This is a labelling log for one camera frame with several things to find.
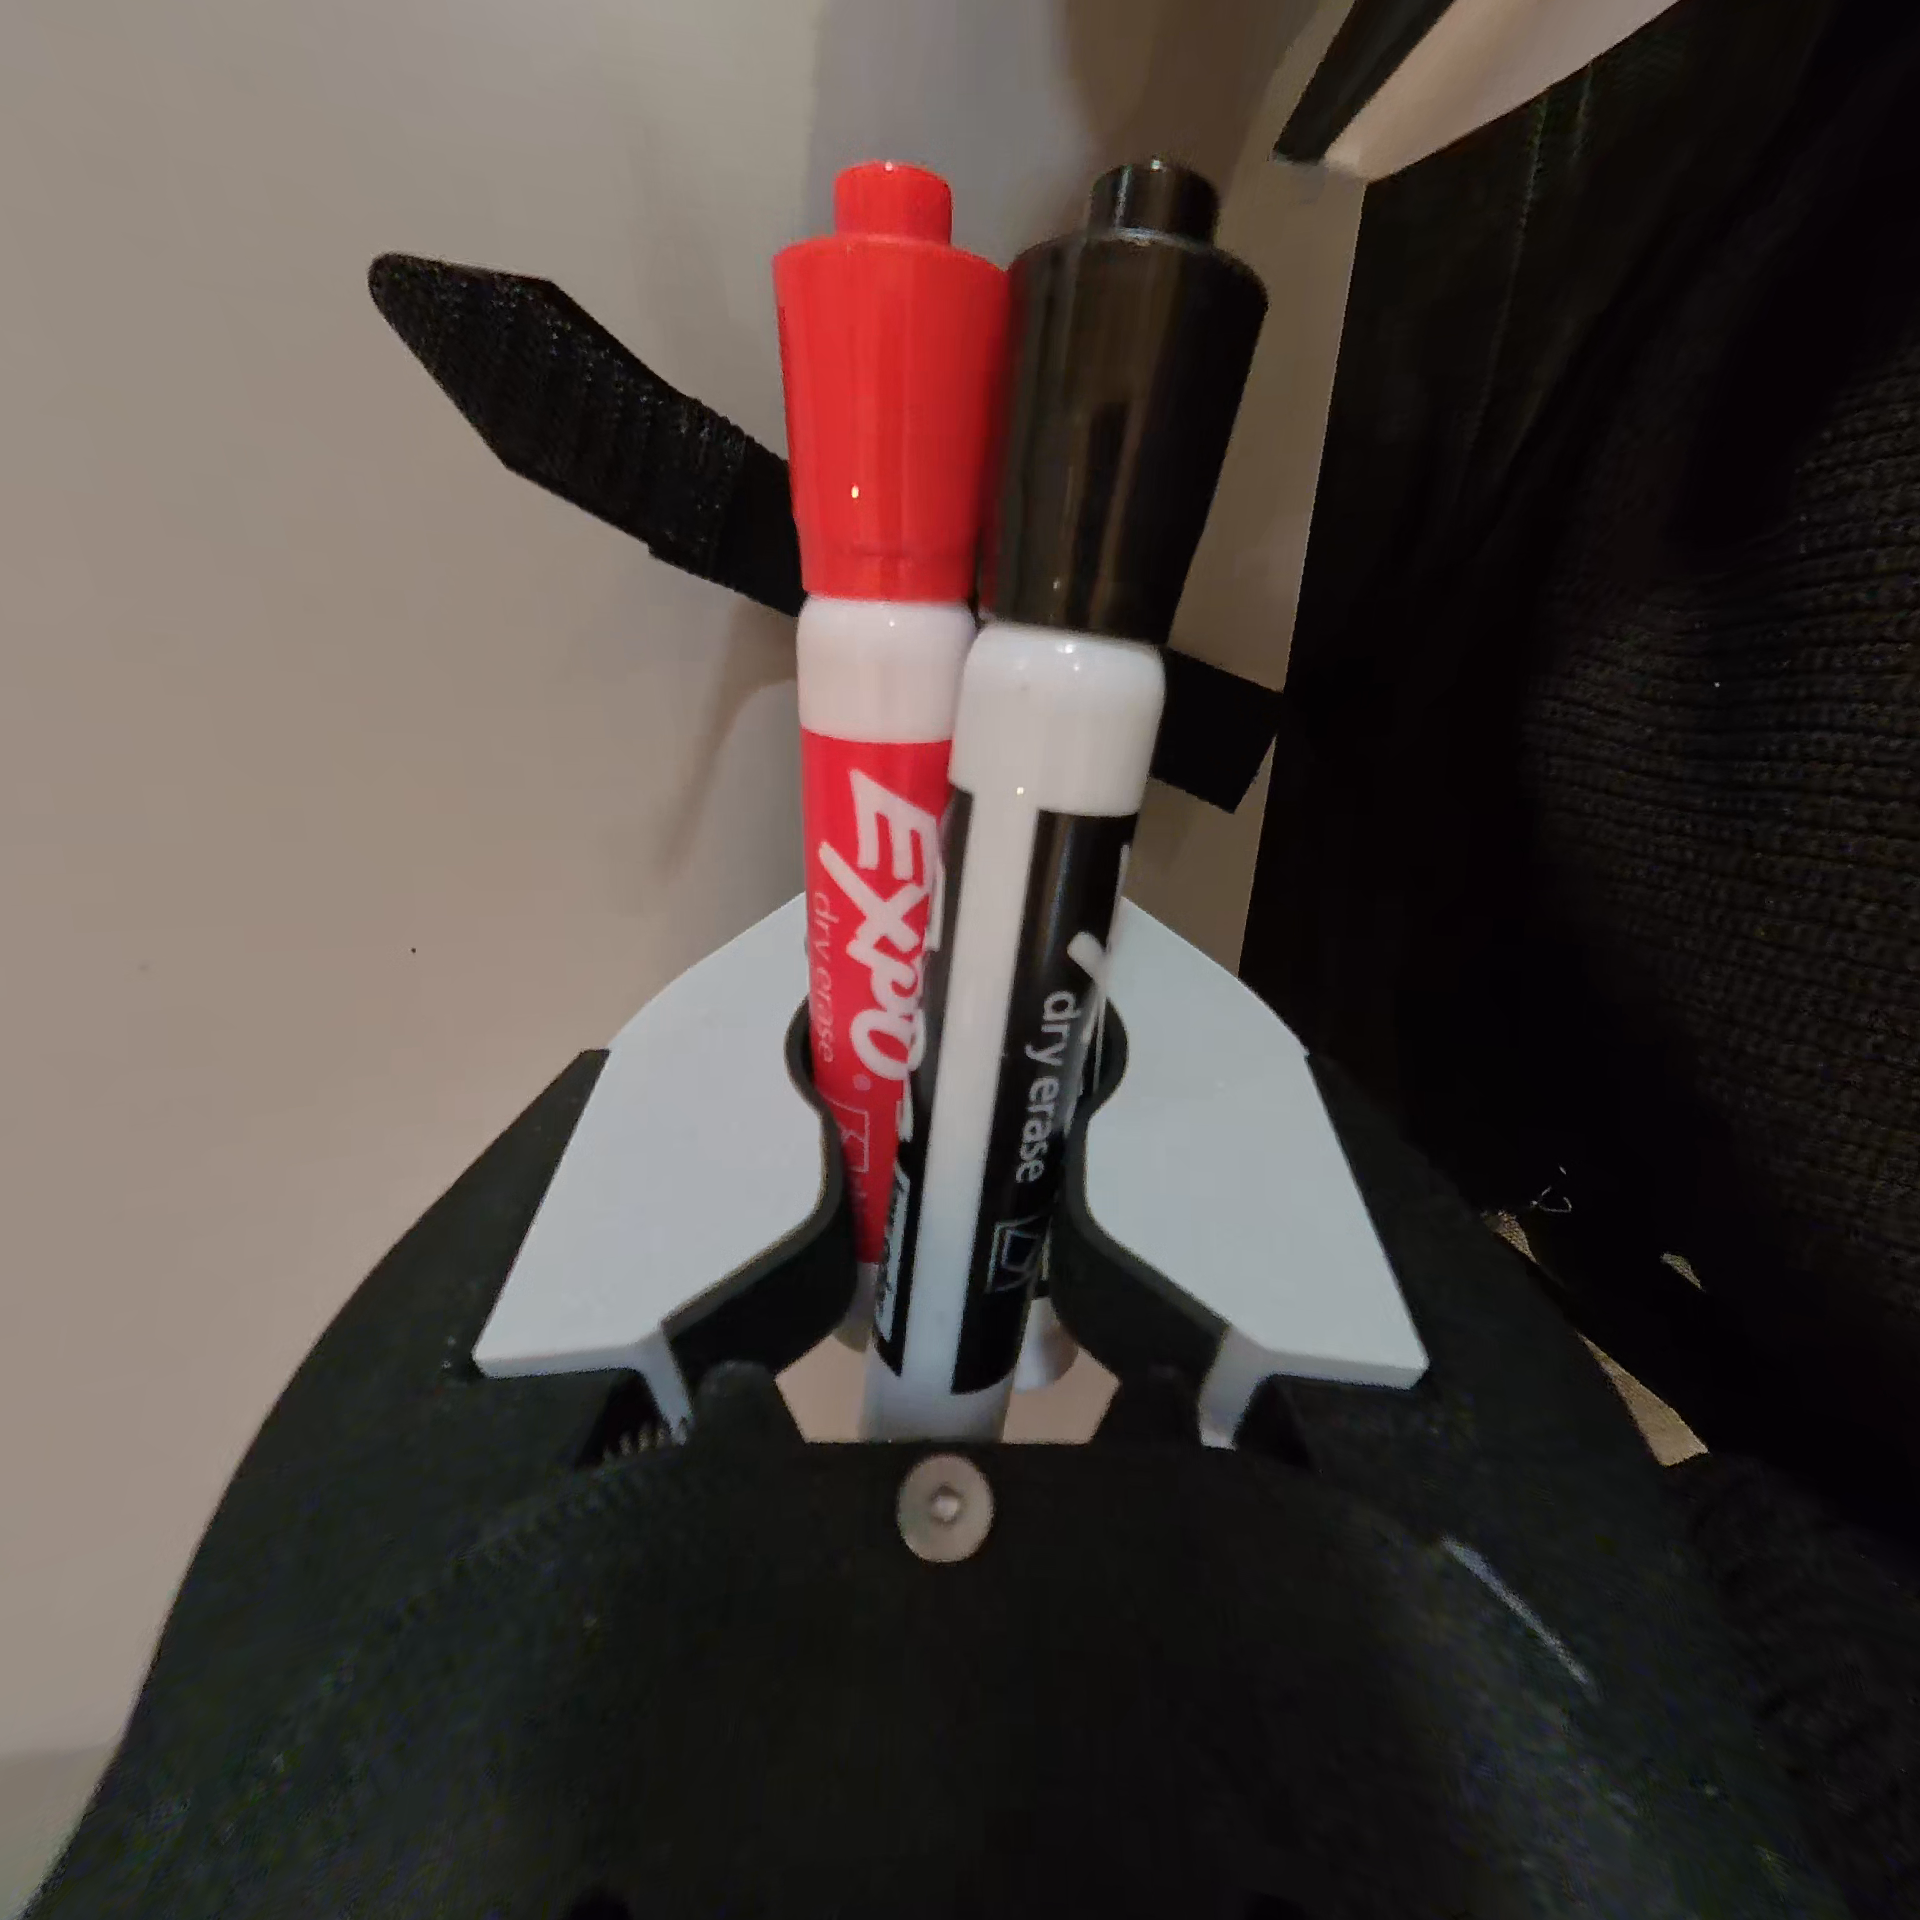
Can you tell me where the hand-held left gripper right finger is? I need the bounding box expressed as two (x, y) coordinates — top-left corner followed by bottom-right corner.
(1054, 918), (1431, 1451)

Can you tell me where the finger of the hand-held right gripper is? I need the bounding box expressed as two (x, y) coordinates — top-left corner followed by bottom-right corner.
(1271, 0), (1678, 186)

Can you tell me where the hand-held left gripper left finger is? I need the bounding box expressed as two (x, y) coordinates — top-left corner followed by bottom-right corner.
(471, 891), (865, 1422)

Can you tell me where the red dry erase marker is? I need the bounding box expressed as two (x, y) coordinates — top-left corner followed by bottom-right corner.
(767, 158), (1003, 1328)

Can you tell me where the black velcro strap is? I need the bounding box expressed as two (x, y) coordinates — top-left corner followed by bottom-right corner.
(367, 252), (1280, 816)

